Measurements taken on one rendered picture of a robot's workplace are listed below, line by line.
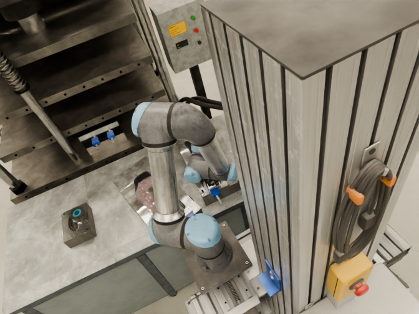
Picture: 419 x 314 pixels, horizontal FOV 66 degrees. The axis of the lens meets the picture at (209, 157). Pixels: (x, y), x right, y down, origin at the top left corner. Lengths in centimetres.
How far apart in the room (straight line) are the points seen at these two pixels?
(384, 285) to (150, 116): 83
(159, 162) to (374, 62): 79
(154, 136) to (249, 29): 64
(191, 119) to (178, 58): 123
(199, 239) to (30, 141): 149
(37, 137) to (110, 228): 79
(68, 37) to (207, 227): 130
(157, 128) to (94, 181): 120
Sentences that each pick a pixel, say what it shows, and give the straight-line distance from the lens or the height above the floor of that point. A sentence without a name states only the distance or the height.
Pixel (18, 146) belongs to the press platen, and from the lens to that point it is 234.
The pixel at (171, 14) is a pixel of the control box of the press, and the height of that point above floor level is 144.
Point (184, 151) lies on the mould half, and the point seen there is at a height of 93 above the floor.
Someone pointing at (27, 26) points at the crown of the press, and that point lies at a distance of 220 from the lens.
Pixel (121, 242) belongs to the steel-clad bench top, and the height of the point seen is 80.
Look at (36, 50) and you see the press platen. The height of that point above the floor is 154.
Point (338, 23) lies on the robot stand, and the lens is 42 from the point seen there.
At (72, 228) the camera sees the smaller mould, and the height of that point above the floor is 86.
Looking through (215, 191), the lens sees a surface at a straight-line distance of 165.
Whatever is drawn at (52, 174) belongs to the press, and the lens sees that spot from 240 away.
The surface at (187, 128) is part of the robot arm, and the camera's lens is 96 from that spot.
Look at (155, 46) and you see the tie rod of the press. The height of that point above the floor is 137.
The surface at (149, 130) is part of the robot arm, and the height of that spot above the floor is 159.
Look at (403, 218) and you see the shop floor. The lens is 269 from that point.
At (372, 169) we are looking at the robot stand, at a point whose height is 182.
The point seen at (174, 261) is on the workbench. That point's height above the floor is 45.
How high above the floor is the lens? 223
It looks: 47 degrees down
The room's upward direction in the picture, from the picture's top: 17 degrees counter-clockwise
